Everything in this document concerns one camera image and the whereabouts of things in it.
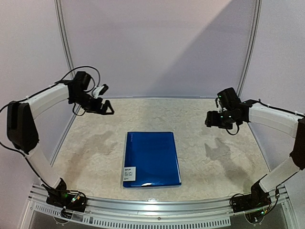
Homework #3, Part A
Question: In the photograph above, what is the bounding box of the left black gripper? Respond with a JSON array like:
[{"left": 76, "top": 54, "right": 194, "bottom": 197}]
[{"left": 71, "top": 91, "right": 115, "bottom": 115}]

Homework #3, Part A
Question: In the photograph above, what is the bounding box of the blue file folder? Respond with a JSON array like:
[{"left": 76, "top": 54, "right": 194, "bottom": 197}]
[{"left": 122, "top": 132, "right": 182, "bottom": 188}]

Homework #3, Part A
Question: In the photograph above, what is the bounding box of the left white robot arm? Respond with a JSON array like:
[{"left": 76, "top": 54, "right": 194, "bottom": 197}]
[{"left": 5, "top": 71, "right": 114, "bottom": 207}]

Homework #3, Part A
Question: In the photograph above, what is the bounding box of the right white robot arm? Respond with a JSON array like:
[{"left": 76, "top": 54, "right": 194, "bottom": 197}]
[{"left": 205, "top": 87, "right": 305, "bottom": 208}]

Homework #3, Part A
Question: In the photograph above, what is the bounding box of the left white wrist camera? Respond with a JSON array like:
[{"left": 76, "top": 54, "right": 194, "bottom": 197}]
[{"left": 91, "top": 84, "right": 109, "bottom": 98}]

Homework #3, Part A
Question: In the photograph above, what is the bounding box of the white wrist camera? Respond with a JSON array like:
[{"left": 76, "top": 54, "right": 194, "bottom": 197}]
[
  {"left": 91, "top": 84, "right": 109, "bottom": 98},
  {"left": 215, "top": 97, "right": 223, "bottom": 113}
]

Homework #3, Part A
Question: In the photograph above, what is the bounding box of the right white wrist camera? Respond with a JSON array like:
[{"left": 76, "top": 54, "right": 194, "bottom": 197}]
[{"left": 215, "top": 97, "right": 223, "bottom": 113}]

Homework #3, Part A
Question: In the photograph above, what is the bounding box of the aluminium front rail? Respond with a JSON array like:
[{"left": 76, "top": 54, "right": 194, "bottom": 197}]
[{"left": 23, "top": 185, "right": 290, "bottom": 228}]

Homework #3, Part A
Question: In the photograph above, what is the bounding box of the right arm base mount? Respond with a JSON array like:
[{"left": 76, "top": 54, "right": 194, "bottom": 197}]
[{"left": 229, "top": 186, "right": 280, "bottom": 215}]

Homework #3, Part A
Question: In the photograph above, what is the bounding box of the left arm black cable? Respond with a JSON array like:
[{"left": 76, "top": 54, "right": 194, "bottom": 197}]
[{"left": 0, "top": 66, "right": 101, "bottom": 153}]

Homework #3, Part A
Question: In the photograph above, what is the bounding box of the perforated white cable tray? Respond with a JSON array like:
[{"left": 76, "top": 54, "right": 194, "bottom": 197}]
[{"left": 29, "top": 203, "right": 232, "bottom": 229}]

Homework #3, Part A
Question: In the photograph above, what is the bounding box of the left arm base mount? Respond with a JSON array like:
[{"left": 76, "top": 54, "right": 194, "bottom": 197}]
[{"left": 45, "top": 187, "right": 88, "bottom": 213}]

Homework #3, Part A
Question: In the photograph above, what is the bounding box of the left aluminium corner post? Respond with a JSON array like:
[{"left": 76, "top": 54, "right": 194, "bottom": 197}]
[{"left": 53, "top": 0, "right": 84, "bottom": 101}]

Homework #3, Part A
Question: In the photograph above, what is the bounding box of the aluminium corner post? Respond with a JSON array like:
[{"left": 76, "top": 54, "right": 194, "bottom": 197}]
[
  {"left": 236, "top": 0, "right": 262, "bottom": 97},
  {"left": 53, "top": 0, "right": 84, "bottom": 101}
]

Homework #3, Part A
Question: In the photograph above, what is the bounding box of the right aluminium corner post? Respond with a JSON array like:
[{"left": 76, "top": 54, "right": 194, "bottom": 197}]
[{"left": 236, "top": 0, "right": 262, "bottom": 97}]

